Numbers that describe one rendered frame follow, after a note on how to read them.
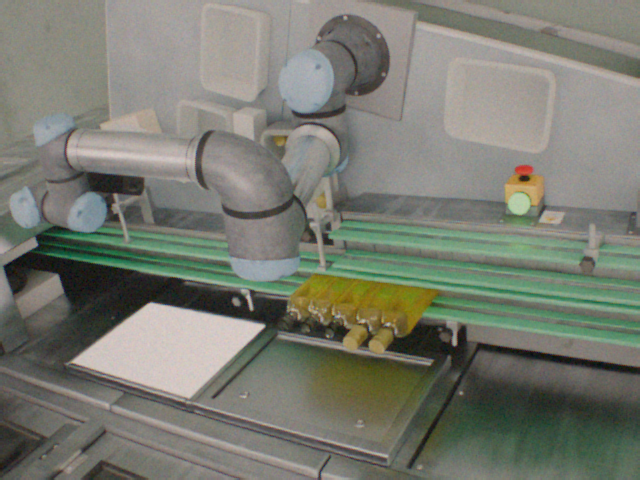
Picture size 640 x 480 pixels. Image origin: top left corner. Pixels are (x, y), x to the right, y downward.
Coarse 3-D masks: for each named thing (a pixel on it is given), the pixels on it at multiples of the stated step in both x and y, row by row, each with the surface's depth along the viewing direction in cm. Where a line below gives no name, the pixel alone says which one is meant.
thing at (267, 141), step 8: (264, 136) 165; (272, 136) 168; (264, 144) 166; (272, 144) 169; (272, 152) 169; (280, 152) 172; (280, 160) 172; (320, 184) 172; (328, 184) 163; (320, 192) 173; (328, 192) 163; (312, 200) 175; (328, 200) 164; (320, 208) 170; (328, 208) 165; (312, 216) 169; (320, 216) 167
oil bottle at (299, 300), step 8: (312, 280) 158; (320, 280) 157; (328, 280) 157; (304, 288) 155; (312, 288) 154; (320, 288) 154; (296, 296) 152; (304, 296) 151; (312, 296) 151; (288, 304) 151; (296, 304) 150; (304, 304) 149; (304, 312) 150
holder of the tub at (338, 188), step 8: (264, 128) 167; (272, 128) 166; (280, 128) 165; (288, 128) 164; (336, 176) 166; (336, 184) 167; (344, 184) 170; (336, 192) 167; (344, 192) 170; (336, 200) 167; (344, 200) 171; (328, 224) 176
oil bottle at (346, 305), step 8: (360, 280) 154; (368, 280) 153; (352, 288) 151; (360, 288) 150; (368, 288) 150; (344, 296) 148; (352, 296) 148; (360, 296) 147; (336, 304) 146; (344, 304) 145; (352, 304) 144; (360, 304) 146; (336, 312) 144; (344, 312) 144; (352, 312) 144; (352, 320) 144; (344, 328) 146
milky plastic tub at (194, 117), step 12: (180, 108) 177; (192, 108) 181; (204, 108) 173; (216, 108) 172; (228, 108) 176; (180, 120) 179; (192, 120) 183; (204, 120) 184; (216, 120) 182; (228, 120) 171; (180, 132) 181; (192, 132) 185
